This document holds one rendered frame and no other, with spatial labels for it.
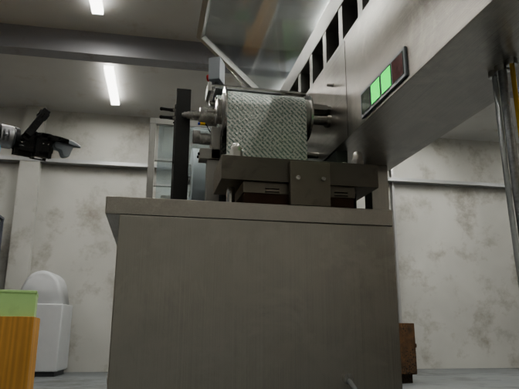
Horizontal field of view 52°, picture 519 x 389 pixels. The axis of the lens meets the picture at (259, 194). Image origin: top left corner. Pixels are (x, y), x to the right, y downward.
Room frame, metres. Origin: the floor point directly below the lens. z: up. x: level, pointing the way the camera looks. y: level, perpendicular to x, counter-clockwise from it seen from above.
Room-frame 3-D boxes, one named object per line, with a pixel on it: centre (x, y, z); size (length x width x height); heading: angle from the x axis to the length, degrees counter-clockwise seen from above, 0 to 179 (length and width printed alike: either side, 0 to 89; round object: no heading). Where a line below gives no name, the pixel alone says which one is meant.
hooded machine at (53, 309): (7.72, 3.08, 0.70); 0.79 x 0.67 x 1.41; 100
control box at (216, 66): (2.04, 0.19, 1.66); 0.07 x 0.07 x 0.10; 76
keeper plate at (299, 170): (1.26, -0.12, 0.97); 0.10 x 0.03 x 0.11; 102
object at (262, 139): (1.45, -0.02, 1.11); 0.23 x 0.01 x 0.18; 102
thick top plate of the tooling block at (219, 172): (1.34, -0.09, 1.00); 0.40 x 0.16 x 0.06; 102
